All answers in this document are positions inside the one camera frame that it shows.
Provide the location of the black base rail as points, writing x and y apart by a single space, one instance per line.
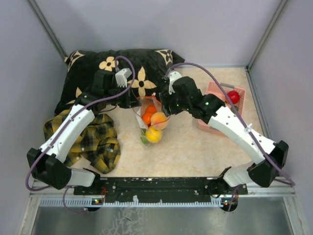
154 190

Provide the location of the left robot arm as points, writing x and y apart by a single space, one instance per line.
47 162

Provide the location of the red apple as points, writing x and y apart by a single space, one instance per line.
234 96

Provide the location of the pink plastic basket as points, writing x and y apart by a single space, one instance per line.
214 89

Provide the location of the yellow lemon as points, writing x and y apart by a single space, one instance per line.
153 135

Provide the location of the green leaf fruit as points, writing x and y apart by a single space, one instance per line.
144 140

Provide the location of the yellow-orange peach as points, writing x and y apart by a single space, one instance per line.
159 121

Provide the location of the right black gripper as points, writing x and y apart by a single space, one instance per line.
166 98

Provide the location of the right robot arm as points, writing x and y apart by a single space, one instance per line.
267 156

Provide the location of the clear zip top bag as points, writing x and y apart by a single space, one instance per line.
144 102

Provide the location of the orange tangerine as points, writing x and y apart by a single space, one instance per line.
151 109
146 117

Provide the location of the black floral pillow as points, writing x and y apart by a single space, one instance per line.
150 66

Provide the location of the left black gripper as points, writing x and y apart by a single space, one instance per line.
129 101

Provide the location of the yellow plaid shirt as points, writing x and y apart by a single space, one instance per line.
98 144

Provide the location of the white cable duct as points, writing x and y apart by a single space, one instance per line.
89 202

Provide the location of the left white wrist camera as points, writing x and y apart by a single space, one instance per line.
122 76

